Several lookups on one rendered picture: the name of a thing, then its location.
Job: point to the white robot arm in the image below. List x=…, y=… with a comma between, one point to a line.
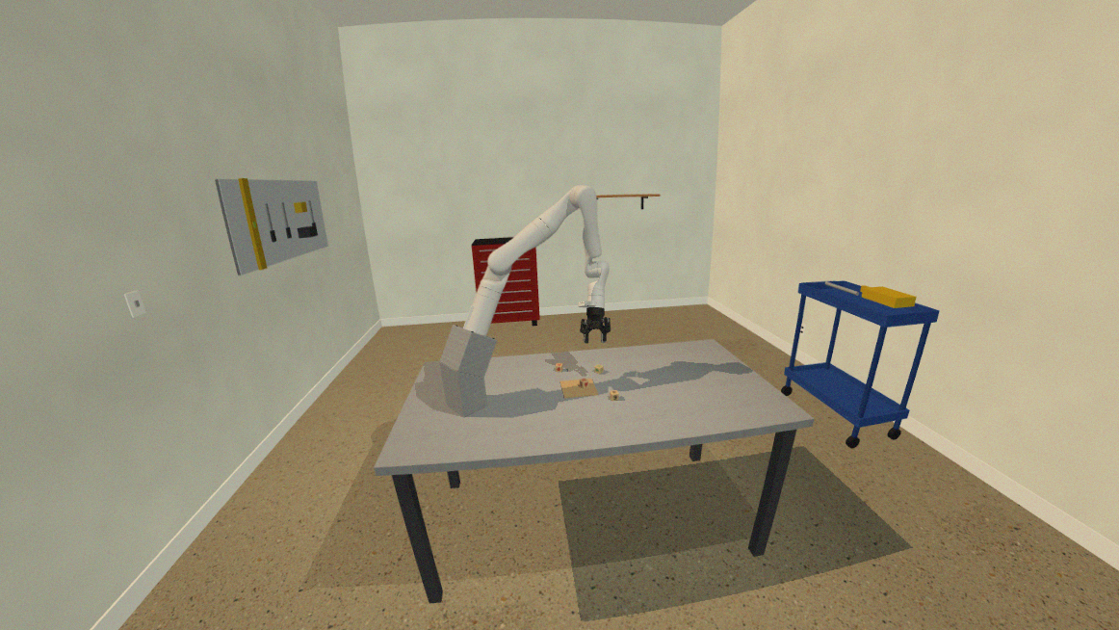
x=534, y=234

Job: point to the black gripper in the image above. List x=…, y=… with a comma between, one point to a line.
x=594, y=321

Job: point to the tan flat mat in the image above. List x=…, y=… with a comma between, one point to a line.
x=572, y=389

